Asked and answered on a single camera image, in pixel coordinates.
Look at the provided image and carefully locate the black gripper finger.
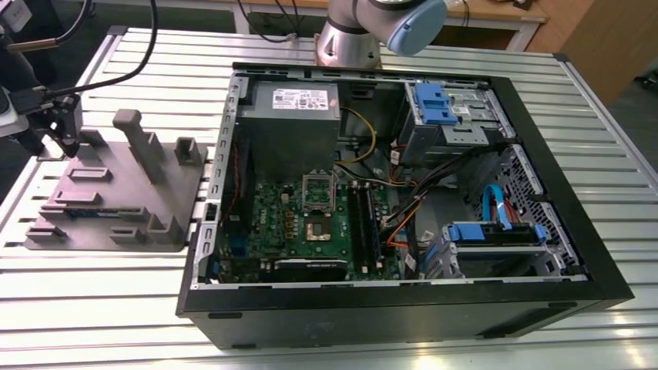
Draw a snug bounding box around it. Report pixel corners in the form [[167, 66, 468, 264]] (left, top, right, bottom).
[[43, 94, 83, 159], [17, 129, 47, 156]]

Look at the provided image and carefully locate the CPU socket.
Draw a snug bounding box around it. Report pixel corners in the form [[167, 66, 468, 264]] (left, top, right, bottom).
[[302, 219, 340, 244]]

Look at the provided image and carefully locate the grey parts rack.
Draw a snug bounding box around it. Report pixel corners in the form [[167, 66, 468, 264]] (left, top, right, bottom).
[[23, 109, 211, 254]]

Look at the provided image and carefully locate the RAM stick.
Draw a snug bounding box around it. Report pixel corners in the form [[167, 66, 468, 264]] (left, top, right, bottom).
[[63, 207, 125, 219]]

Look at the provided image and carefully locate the grey power supply unit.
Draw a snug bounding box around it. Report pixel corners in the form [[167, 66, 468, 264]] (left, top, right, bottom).
[[239, 82, 343, 173]]

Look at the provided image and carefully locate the green motherboard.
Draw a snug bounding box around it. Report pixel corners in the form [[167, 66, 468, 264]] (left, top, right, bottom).
[[215, 169, 410, 283]]

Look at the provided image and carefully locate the black graphics card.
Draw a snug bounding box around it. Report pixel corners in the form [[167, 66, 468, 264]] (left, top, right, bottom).
[[259, 257, 350, 282]]

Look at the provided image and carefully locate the black RAM slot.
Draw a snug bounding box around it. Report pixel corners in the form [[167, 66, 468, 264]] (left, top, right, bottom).
[[362, 183, 386, 271], [347, 183, 367, 271]]

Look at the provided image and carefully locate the blue drive carrier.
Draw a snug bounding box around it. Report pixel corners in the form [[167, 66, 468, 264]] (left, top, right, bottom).
[[414, 83, 459, 126]]

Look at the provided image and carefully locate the black PC case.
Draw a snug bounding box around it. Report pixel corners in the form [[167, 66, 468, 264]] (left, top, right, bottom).
[[176, 61, 637, 352]]

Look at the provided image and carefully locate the grey metal drive cage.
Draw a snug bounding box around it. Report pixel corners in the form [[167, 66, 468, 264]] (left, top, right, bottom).
[[399, 79, 518, 167]]

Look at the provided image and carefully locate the hard disk in blue carrier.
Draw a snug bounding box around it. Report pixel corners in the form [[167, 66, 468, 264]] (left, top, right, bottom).
[[442, 221, 550, 247]]

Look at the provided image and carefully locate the grey metal disk bay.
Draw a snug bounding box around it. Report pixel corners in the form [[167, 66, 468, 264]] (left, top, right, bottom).
[[419, 221, 585, 279]]

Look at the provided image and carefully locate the wooden cabinet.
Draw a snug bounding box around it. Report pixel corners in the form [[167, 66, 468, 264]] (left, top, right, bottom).
[[528, 0, 658, 107]]

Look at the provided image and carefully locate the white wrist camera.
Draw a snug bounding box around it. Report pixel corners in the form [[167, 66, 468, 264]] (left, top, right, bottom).
[[0, 86, 16, 138]]

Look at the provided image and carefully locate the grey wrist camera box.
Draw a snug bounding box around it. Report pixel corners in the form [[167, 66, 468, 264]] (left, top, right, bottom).
[[0, 0, 33, 34]]

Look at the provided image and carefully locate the black camera cable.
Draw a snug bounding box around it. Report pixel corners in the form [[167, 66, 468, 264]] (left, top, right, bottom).
[[29, 0, 159, 102]]

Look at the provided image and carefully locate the red wire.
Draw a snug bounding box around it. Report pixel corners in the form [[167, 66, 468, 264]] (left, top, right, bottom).
[[231, 144, 244, 204]]

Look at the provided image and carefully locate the orange wire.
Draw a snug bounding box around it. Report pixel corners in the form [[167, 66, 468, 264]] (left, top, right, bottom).
[[384, 198, 426, 250]]

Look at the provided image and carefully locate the black wire bundle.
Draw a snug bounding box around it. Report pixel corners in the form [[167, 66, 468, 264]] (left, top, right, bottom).
[[383, 141, 515, 225]]

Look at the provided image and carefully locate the blue data wire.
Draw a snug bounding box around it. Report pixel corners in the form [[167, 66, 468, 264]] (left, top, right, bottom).
[[482, 184, 516, 232]]

